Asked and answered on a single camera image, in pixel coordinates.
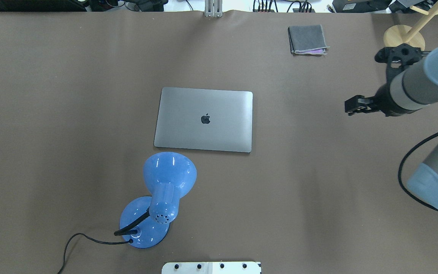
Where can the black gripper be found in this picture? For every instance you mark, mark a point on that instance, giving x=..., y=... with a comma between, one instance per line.
x=384, y=101

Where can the grey laptop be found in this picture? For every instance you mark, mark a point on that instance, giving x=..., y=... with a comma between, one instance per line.
x=205, y=119

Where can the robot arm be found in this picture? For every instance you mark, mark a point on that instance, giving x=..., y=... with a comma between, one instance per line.
x=411, y=88

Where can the wooden cup stand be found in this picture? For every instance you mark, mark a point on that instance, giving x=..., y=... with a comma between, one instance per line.
x=402, y=34

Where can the folded grey cloth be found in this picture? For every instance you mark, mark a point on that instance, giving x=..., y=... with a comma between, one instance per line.
x=307, y=40

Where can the blue desk lamp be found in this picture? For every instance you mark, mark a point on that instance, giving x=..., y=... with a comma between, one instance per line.
x=145, y=221

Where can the aluminium frame post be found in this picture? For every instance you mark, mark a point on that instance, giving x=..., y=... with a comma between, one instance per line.
x=213, y=8

